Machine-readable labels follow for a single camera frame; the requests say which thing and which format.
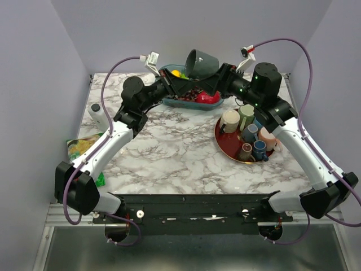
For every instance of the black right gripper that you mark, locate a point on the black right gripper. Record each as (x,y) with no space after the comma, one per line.
(221,82)

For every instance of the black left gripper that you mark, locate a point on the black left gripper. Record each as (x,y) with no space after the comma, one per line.
(175,86)

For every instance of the dark grey mug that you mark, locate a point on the dark grey mug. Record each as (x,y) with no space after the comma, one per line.
(200,65)

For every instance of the cream ceramic mug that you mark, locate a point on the cream ceramic mug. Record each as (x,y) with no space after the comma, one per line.
(229,121)

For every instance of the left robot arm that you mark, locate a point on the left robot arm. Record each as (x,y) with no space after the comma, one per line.
(75,182)

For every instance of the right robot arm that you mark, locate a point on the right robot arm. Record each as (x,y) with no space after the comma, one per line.
(329,183)

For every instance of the light green mug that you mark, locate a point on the light green mug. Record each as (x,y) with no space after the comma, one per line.
(246,113)

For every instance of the light blue mug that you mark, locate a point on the light blue mug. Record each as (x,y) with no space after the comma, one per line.
(257,123)

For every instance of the grey blue mug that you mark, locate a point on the grey blue mug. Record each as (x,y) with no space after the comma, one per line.
(250,134)

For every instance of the brown mug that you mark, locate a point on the brown mug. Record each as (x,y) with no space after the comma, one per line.
(245,153)

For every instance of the dark blue mug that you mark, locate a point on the dark blue mug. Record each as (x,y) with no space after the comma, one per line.
(259,151)

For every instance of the pink mug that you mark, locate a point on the pink mug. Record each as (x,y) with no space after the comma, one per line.
(272,143)

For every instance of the yellow pear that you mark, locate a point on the yellow pear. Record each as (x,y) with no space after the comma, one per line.
(176,73)

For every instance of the pink dragon fruit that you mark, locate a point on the pink dragon fruit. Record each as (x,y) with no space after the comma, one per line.
(205,98)

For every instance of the teal plastic fruit tub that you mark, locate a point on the teal plastic fruit tub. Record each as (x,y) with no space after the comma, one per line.
(188,104)

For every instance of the dark purple grape bunch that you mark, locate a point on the dark purple grape bunch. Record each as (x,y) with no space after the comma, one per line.
(190,96)

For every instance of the red round tray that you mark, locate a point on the red round tray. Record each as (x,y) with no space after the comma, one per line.
(230,144)

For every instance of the white bottle black cap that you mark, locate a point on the white bottle black cap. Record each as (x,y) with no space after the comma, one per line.
(99,117)

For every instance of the green chips bag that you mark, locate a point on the green chips bag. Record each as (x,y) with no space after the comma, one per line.
(77,147)

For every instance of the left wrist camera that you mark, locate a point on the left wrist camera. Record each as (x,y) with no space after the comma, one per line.
(150,62)

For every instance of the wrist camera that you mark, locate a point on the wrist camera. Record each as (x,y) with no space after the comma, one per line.
(248,59)
(150,62)

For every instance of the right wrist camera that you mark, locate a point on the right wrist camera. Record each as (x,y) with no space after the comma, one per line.
(248,59)

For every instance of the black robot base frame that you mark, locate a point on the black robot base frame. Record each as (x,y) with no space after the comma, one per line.
(177,214)

